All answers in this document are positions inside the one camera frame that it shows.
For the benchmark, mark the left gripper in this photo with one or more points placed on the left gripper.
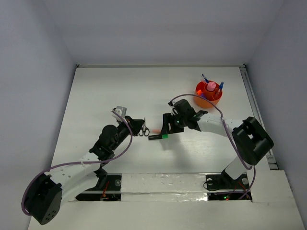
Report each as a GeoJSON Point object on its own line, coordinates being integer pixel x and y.
{"type": "Point", "coordinates": [132, 124]}

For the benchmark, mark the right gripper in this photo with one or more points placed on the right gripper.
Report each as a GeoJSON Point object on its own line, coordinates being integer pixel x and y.
{"type": "Point", "coordinates": [168, 118]}

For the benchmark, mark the black handled scissors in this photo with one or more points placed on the black handled scissors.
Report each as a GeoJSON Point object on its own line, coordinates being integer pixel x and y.
{"type": "Point", "coordinates": [144, 131]}

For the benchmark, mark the yellow cap translucent highlighter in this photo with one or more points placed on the yellow cap translucent highlighter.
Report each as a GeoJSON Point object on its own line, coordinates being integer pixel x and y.
{"type": "Point", "coordinates": [156, 131]}

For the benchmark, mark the green cap highlighter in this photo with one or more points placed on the green cap highlighter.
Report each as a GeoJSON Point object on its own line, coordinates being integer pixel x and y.
{"type": "Point", "coordinates": [157, 137]}

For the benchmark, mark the blue cap glue bottle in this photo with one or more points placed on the blue cap glue bottle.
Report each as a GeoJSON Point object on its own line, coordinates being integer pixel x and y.
{"type": "Point", "coordinates": [221, 86]}

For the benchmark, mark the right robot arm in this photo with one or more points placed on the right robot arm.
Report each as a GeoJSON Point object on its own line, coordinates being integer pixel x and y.
{"type": "Point", "coordinates": [249, 139]}

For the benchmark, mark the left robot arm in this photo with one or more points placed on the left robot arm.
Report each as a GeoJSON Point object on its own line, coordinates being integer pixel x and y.
{"type": "Point", "coordinates": [53, 187]}

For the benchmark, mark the orange round organizer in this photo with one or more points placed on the orange round organizer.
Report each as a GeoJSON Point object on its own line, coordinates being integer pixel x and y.
{"type": "Point", "coordinates": [210, 96]}

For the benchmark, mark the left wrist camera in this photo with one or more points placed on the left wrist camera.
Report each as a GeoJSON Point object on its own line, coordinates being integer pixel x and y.
{"type": "Point", "coordinates": [118, 111]}

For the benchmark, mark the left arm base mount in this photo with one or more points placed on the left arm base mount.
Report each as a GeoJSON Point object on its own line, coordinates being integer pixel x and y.
{"type": "Point", "coordinates": [108, 188]}

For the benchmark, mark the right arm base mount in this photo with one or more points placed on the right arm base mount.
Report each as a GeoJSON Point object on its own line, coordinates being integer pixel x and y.
{"type": "Point", "coordinates": [222, 187]}

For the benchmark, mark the aluminium side rail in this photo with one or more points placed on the aluminium side rail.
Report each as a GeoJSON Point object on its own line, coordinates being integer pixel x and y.
{"type": "Point", "coordinates": [270, 158]}

